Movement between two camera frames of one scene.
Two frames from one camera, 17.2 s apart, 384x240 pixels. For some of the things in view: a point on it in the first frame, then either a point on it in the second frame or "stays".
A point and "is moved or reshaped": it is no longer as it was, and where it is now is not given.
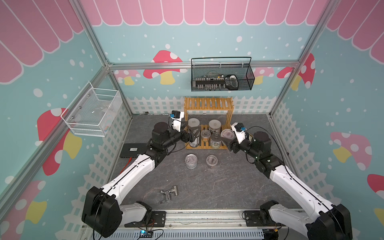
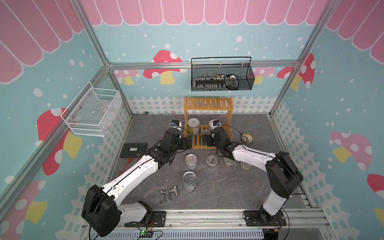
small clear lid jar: [205, 135] stays
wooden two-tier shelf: [207, 122] stays
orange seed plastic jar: [228, 134] to [229, 162]
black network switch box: [132, 150] stays
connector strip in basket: [210, 83] stays
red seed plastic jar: [211, 161] stays
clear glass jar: [191, 161] stays
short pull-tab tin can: [216, 140] is moved or reshaped
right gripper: [231, 145] to [208, 141]
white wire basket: [90, 112] stays
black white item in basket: [231, 82] stays
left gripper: [185, 138] to [185, 146]
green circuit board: [145, 233] stays
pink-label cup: [195, 143] to [189, 180]
